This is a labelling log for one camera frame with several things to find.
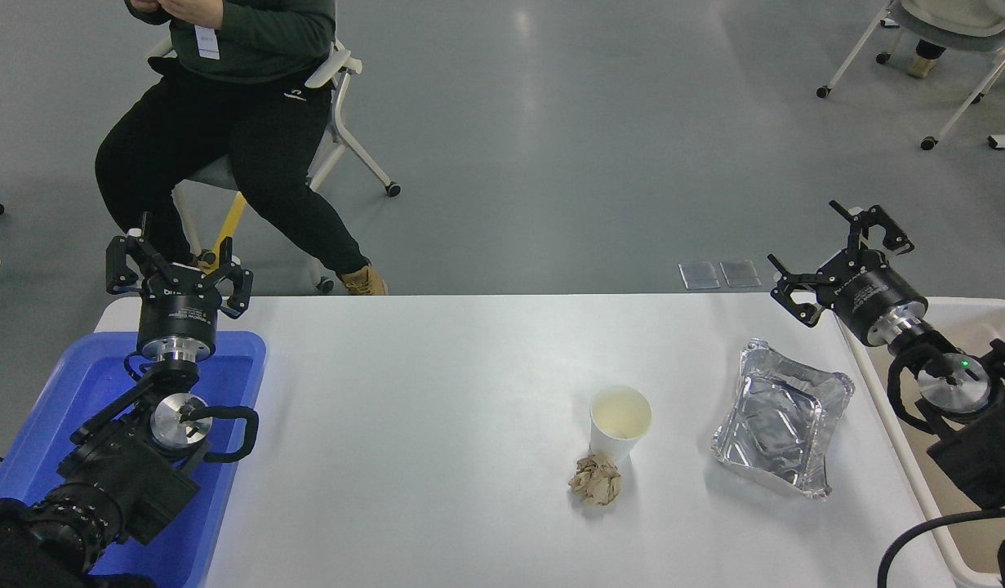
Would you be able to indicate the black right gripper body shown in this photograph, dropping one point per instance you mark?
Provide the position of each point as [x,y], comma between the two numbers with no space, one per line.
[876,296]

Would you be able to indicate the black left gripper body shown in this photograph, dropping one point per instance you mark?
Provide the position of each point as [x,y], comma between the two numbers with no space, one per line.
[178,314]

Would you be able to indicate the white paper cup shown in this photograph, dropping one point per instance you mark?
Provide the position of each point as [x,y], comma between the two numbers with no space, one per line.
[613,445]

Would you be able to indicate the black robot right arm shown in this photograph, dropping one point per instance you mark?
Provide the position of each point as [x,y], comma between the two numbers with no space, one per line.
[976,457]

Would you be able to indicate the person's left hand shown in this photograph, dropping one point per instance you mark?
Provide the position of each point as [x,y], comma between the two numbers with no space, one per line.
[196,11]

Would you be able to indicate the person's right hand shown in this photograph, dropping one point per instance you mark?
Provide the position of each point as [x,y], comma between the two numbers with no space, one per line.
[147,4]

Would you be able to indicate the grey floor outlet plate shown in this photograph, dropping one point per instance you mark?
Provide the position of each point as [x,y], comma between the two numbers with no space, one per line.
[740,273]
[700,275]

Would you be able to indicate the large pale bin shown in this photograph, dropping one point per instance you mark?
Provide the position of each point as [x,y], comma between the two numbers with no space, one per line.
[980,327]

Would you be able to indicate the blue plastic tray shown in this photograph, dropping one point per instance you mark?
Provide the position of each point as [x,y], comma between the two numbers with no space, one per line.
[86,384]

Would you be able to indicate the silver foil tray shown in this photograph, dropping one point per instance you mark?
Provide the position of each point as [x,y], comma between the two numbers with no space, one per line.
[784,416]

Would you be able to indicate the person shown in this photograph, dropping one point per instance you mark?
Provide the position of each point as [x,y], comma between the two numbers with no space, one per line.
[224,122]
[928,51]

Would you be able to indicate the white grey wheeled chair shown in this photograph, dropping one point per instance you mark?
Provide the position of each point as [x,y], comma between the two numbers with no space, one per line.
[980,24]
[343,151]

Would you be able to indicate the white ID badge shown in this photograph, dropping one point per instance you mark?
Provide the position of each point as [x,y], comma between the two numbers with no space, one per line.
[207,42]

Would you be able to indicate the crumpled tan paper ball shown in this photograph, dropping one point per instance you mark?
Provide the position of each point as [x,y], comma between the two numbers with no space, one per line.
[596,482]

